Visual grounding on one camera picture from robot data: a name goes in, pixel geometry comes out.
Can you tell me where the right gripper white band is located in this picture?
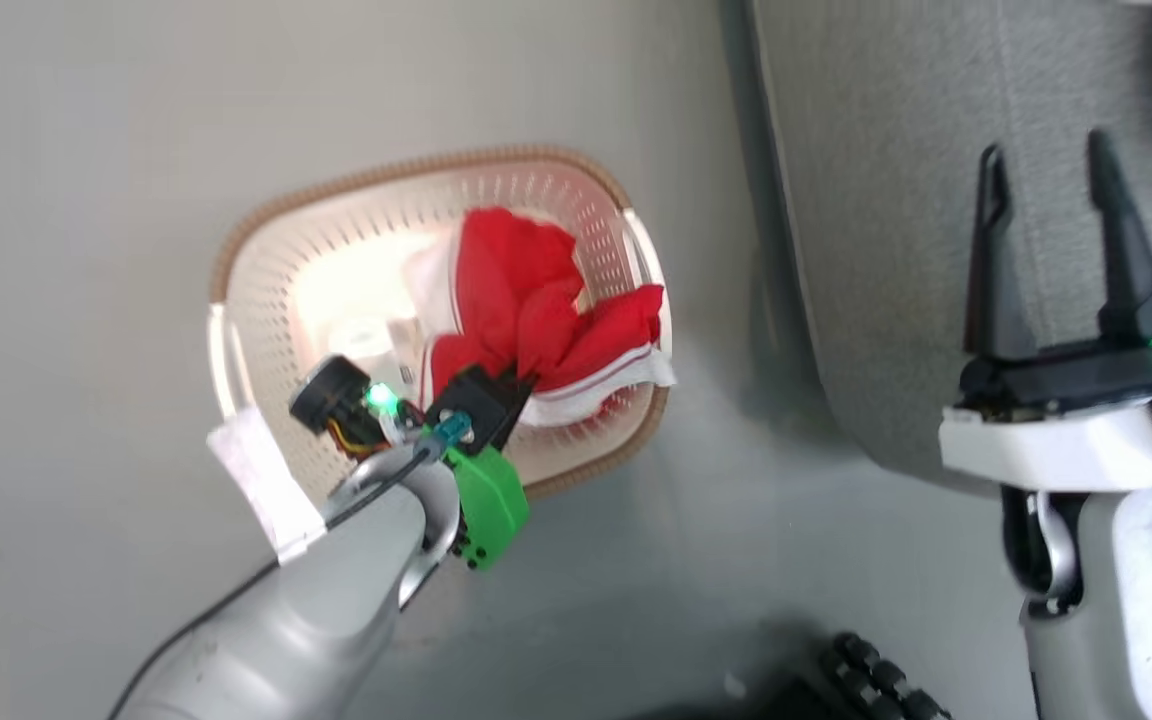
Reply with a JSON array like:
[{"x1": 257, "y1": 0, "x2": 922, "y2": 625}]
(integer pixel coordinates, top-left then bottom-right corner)
[{"x1": 938, "y1": 128, "x2": 1152, "y2": 497}]

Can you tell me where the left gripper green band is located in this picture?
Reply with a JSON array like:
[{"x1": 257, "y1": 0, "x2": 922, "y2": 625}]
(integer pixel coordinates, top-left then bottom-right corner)
[{"x1": 416, "y1": 364, "x2": 540, "y2": 573}]

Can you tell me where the red and white garment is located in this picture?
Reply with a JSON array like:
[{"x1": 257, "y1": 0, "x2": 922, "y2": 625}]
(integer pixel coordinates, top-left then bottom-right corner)
[{"x1": 418, "y1": 205, "x2": 679, "y2": 429}]

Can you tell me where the grey fabric sofa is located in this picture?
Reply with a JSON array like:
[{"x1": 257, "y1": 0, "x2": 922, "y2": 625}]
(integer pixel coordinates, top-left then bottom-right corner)
[{"x1": 748, "y1": 0, "x2": 1152, "y2": 493}]

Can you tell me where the pink perforated laundry basket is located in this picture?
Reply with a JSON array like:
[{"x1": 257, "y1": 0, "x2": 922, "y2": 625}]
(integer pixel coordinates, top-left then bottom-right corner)
[{"x1": 206, "y1": 145, "x2": 677, "y2": 503}]

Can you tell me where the white paper label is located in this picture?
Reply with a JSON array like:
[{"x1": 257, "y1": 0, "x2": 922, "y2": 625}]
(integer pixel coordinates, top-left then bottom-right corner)
[{"x1": 206, "y1": 405, "x2": 329, "y2": 566}]

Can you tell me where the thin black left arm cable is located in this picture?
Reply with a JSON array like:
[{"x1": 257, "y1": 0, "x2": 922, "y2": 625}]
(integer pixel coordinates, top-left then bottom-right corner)
[{"x1": 108, "y1": 446, "x2": 439, "y2": 701}]

